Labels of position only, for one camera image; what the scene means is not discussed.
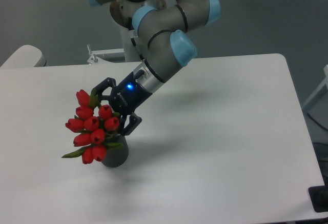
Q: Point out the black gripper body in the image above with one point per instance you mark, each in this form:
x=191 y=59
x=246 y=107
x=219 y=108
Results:
x=126 y=96

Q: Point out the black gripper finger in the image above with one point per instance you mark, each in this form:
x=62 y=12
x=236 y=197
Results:
x=128 y=123
x=97 y=96

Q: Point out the red tulip bouquet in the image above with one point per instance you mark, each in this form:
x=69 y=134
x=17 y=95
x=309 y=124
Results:
x=96 y=126

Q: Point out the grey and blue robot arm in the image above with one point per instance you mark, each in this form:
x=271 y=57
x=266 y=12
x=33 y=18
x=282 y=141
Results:
x=164 y=33

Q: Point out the grey ribbed vase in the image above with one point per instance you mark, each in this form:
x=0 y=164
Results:
x=117 y=156

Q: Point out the black device at table edge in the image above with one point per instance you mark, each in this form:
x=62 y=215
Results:
x=318 y=196

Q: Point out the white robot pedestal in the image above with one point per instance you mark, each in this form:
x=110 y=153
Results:
x=133 y=49

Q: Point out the white frame at right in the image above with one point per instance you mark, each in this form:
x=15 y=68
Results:
x=316 y=95

